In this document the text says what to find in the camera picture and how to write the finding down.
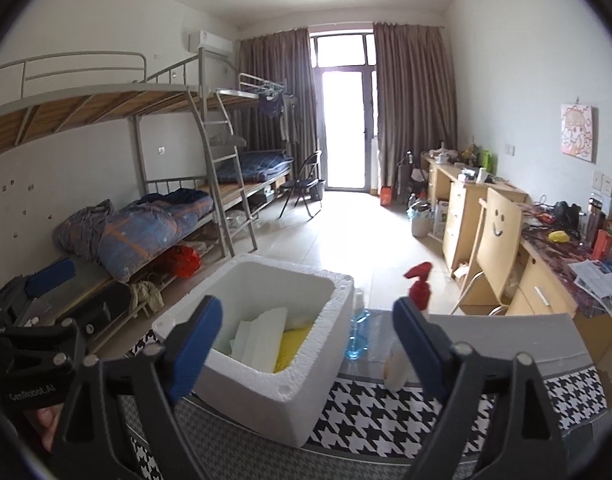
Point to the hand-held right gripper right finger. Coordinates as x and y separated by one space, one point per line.
416 355

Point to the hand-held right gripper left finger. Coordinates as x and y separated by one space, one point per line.
196 350

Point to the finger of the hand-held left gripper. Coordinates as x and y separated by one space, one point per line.
103 300
51 272

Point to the white foam pieces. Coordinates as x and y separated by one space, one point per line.
256 345

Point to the white foam box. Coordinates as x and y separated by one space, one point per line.
266 410

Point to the yellow ribbed sponge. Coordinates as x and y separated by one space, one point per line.
293 345

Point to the person's left hand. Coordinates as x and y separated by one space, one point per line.
48 422

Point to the grey crumpled cloth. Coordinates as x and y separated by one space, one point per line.
86 225

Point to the clear blue water bottle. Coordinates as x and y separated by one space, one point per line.
357 340

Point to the white pump bottle red top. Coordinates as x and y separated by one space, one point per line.
421 285

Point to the blue quilt bundle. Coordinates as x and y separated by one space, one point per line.
146 240

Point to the houndstooth tablecloth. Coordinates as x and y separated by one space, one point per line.
366 410

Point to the red plastic bag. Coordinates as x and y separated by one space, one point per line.
183 260

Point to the white bucket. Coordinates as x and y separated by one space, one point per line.
422 225

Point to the wooden desk with patterned top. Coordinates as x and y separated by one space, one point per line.
536 300

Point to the white carton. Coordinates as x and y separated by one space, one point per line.
441 217

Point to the plain wooden desk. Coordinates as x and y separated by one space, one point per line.
458 220

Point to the wooden chair with smiley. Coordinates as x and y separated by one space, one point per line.
501 240

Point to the orange bag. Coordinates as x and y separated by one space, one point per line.
386 195

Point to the large metal bunk bed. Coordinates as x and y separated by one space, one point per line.
86 105

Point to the black bag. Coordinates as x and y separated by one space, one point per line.
406 175

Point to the yellow desk item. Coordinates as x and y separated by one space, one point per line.
559 236

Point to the dark blue bedding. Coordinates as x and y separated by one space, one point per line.
261 162

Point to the printed papers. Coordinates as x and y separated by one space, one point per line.
601 280

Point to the grey metal bed ladder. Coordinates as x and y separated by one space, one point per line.
223 140

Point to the green box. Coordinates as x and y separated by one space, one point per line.
486 160

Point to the black folding chair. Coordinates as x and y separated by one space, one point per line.
308 162

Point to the row of toiletry bottles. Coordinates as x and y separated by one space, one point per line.
603 240

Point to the glass balcony door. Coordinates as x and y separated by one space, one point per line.
343 130

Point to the brown curtain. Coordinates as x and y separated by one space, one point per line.
266 60
416 110

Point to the small metal bunk bed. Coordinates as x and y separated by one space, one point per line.
236 92

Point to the dark hanging clothes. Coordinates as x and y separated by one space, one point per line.
273 107

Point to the white air conditioner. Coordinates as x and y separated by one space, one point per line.
211 42

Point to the double wall socket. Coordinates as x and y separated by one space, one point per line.
603 182

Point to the cartoon wall picture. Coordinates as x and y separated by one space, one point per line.
578 132

